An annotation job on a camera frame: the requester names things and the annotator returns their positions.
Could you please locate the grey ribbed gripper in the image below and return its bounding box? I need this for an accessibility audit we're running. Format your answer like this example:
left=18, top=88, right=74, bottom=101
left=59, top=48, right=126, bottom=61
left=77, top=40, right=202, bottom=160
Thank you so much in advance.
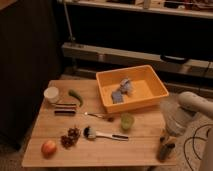
left=160, top=101, right=195, bottom=149

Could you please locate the dark metal cup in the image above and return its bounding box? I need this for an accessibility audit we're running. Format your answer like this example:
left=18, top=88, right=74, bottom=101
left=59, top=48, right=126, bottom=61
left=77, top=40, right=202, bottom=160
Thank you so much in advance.
left=157, top=142, right=175, bottom=162

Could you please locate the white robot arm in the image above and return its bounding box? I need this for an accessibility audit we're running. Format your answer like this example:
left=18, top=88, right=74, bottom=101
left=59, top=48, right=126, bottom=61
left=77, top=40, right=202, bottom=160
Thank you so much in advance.
left=157, top=92, right=213, bottom=171

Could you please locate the green plastic cup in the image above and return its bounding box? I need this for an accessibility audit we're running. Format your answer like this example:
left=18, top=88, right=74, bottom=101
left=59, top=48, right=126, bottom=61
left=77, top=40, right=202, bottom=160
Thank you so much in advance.
left=121, top=113, right=134, bottom=130

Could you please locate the yellow plastic bin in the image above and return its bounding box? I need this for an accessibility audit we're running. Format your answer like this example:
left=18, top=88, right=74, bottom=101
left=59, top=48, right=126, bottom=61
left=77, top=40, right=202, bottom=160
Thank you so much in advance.
left=96, top=65, right=169, bottom=113

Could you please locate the bunch of dark grapes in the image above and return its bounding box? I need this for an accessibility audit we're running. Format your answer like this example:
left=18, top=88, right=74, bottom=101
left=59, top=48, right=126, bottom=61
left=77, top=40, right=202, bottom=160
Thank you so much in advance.
left=61, top=127, right=81, bottom=148

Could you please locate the green chili pepper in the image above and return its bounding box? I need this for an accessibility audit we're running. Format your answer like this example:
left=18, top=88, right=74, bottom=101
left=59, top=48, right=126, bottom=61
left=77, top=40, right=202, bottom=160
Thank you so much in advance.
left=68, top=90, right=83, bottom=107

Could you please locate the dark red rectangular bar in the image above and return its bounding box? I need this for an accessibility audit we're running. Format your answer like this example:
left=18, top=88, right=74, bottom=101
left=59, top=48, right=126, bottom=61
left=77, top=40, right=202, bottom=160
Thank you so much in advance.
left=54, top=104, right=77, bottom=109

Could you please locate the dark brown rectangular bar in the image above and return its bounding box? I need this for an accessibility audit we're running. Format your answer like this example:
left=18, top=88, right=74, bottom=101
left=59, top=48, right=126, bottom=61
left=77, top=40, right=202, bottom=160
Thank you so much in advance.
left=54, top=110, right=76, bottom=115

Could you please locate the red orange apple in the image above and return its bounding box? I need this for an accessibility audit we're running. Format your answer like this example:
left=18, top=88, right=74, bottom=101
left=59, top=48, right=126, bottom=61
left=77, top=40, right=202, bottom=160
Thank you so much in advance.
left=41, top=140, right=57, bottom=156

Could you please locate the white plastic cup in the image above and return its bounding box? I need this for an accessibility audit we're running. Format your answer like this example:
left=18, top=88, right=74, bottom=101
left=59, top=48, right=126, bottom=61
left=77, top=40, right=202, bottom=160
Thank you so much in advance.
left=44, top=87, right=59, bottom=103

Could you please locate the wooden shelf board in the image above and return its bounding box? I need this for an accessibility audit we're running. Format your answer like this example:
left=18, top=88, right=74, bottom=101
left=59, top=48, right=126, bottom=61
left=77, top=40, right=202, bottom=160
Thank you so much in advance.
left=57, top=0, right=213, bottom=19

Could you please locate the vertical metal pole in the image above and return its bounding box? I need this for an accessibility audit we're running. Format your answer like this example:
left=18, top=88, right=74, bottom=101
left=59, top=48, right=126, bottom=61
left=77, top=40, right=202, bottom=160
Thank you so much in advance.
left=62, top=0, right=75, bottom=46

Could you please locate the black cable on floor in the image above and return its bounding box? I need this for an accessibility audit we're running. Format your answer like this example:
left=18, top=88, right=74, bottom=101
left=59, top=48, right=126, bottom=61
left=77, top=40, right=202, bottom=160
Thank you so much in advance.
left=182, top=123, right=213, bottom=171

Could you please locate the grey metal rail frame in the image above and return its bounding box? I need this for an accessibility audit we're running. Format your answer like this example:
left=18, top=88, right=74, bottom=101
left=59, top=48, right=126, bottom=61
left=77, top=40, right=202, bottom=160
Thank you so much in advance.
left=62, top=42, right=213, bottom=79

